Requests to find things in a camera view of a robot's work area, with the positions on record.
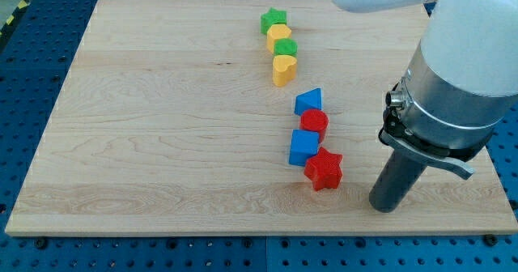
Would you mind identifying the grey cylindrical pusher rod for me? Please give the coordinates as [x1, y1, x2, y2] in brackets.
[369, 151, 427, 213]

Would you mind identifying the silver tool flange with clamp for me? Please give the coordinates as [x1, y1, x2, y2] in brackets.
[379, 47, 512, 180]

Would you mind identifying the red star block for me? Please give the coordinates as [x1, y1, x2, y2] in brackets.
[304, 147, 343, 191]

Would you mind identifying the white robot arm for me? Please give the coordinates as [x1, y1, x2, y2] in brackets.
[332, 0, 517, 212]

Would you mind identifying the green star block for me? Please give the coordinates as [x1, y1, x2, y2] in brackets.
[261, 7, 287, 35]

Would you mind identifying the blue cube block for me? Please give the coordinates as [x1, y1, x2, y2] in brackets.
[288, 130, 319, 167]

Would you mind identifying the red cylinder block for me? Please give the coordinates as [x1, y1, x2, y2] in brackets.
[299, 108, 329, 143]

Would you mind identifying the blue triangle block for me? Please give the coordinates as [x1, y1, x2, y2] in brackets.
[294, 87, 323, 116]

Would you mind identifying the yellow heart block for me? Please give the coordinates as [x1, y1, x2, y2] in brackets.
[272, 55, 298, 87]

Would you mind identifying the green cylinder block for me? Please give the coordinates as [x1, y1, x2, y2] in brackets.
[274, 38, 298, 57]

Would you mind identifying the yellow hexagon block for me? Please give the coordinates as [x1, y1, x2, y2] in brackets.
[266, 24, 292, 53]

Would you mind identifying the light wooden board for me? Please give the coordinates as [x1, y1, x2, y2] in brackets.
[6, 0, 517, 236]

